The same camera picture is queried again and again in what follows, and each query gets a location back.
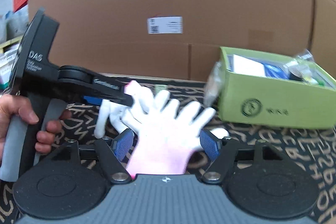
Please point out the person's left hand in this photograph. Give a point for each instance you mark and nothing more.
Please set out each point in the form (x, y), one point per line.
(21, 106)

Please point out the light green cardboard box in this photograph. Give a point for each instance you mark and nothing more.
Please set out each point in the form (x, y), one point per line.
(276, 102)

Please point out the blue square tin box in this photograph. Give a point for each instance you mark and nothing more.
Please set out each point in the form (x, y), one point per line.
(275, 72)

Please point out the clear bag of sticks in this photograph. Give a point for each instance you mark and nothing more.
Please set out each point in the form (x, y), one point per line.
(215, 84)

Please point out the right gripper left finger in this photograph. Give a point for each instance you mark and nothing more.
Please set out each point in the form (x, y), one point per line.
(110, 154)

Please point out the white shipping label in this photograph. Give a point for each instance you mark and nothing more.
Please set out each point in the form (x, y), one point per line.
(165, 25)

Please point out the large brown cardboard box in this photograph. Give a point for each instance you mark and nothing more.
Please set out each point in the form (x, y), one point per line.
(110, 36)

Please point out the black tape roll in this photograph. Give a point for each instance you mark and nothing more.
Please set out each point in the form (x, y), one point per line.
(296, 73)

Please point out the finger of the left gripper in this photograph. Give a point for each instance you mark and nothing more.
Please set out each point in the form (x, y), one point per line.
(80, 82)
(92, 100)

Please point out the white plastic crate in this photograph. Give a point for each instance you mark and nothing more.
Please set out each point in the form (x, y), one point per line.
(6, 64)

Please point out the white pink gloves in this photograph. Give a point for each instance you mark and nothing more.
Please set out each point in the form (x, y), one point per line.
(167, 134)

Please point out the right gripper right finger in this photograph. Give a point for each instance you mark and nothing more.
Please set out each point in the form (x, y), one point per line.
(222, 153)

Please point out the clear plastic cup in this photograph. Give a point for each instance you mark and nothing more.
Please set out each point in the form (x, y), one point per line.
(303, 59)

